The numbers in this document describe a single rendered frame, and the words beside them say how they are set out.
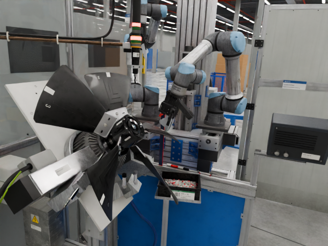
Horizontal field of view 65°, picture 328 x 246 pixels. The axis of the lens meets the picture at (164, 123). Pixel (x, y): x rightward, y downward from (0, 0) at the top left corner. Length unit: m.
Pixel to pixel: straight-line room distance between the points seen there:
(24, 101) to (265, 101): 2.23
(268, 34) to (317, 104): 0.81
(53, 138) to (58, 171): 0.25
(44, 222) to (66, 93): 0.60
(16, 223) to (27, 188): 0.96
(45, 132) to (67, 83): 0.27
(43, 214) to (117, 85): 0.65
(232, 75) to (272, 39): 1.17
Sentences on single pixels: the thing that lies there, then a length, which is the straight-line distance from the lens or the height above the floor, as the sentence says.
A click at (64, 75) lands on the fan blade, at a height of 1.42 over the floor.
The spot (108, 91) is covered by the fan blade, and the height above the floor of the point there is 1.34.
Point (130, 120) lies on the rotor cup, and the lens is 1.05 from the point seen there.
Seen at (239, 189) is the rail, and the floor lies 0.83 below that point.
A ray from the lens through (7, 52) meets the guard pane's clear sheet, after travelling 1.57.
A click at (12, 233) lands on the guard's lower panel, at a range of 1.83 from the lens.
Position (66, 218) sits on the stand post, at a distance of 1.46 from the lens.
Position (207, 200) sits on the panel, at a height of 0.70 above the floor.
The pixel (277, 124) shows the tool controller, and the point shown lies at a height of 1.22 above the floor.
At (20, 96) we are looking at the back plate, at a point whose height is 1.32.
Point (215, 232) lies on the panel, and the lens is 1.68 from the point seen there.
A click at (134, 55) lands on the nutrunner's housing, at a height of 1.50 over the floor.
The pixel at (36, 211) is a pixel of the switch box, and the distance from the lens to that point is 1.30.
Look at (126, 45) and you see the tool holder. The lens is 1.09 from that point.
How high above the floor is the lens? 1.52
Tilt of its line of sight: 15 degrees down
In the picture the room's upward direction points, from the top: 3 degrees clockwise
